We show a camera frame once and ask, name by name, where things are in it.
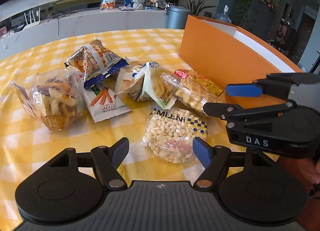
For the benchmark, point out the water bottle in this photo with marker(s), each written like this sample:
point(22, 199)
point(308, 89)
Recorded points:
point(223, 17)

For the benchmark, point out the clear bag of white puffs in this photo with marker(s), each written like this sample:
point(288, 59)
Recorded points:
point(170, 133)

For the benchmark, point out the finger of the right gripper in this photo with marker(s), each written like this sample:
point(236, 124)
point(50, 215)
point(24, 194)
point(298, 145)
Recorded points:
point(222, 110)
point(243, 90)

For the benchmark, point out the white carrot stick snack bag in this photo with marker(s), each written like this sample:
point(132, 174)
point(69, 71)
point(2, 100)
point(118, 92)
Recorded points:
point(102, 103)

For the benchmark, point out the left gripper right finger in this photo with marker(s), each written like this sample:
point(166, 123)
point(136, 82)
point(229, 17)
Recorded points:
point(214, 159)

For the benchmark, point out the potato sticks snack bag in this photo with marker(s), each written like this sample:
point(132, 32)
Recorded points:
point(143, 83)

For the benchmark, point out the blue patterned snack bag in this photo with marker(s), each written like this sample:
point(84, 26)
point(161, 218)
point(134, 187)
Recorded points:
point(95, 62)

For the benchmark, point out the orange storage box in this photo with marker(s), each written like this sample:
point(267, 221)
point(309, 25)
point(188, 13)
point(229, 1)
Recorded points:
point(225, 53)

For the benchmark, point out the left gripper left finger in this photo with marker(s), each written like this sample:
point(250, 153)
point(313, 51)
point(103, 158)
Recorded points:
point(106, 162)

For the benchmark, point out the mixed veggie chips bag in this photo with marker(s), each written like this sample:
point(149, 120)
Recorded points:
point(54, 98)

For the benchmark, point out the white marble tv cabinet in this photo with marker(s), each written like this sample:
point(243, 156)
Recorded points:
point(81, 23)

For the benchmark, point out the green potted plant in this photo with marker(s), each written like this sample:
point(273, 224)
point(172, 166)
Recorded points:
point(196, 6)

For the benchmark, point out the white wifi router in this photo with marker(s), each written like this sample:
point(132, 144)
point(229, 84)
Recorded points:
point(32, 19)

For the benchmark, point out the clear bag of crackers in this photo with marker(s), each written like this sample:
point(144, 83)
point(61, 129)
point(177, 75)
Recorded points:
point(192, 89)

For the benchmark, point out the grey metal trash bin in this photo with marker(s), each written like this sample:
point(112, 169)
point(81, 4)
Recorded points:
point(177, 17)

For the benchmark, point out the yellow checkered tablecloth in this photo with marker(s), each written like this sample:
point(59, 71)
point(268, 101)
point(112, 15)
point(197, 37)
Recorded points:
point(26, 144)

